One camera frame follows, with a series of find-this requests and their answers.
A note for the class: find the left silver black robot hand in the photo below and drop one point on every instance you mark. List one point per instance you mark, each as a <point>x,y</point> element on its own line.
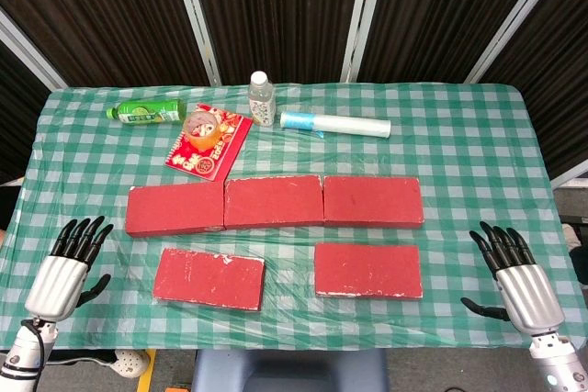
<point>59,282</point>

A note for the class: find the clear packing tape roll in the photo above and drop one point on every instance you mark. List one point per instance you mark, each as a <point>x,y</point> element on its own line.
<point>202,140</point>

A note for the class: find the red brick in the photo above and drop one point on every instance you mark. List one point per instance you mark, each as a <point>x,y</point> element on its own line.
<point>174,208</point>
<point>209,277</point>
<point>367,268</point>
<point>372,201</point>
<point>273,201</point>

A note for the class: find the clear bottle with white cap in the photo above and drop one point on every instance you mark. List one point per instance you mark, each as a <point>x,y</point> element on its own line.
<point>262,103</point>

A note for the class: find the yellow floor tape strip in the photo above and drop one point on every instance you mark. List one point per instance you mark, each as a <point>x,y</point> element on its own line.
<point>146,373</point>

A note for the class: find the green drink bottle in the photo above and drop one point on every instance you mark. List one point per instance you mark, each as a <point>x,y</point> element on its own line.
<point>147,113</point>

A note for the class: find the red patterned packet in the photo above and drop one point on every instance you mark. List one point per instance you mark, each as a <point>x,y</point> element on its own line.
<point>229,146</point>

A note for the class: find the green white checkered tablecloth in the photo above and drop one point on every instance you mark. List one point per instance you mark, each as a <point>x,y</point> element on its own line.
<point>294,325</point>

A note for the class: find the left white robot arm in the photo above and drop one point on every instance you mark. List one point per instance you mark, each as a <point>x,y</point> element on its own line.
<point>20,360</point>

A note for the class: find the white plastic bag roll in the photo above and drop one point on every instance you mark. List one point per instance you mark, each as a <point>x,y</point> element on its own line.
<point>340,125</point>

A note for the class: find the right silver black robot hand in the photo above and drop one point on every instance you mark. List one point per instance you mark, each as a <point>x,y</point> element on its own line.
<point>528,295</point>

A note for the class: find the white perforated shoe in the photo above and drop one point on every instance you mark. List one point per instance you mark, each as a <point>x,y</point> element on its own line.
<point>131,363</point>

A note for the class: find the dark partition panel white frame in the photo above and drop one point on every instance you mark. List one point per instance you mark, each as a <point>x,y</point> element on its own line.
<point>560,89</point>
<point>92,20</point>
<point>280,11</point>
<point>14,112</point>
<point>436,11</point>

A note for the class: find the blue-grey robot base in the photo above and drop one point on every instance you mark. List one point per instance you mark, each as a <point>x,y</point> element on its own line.
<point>289,371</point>

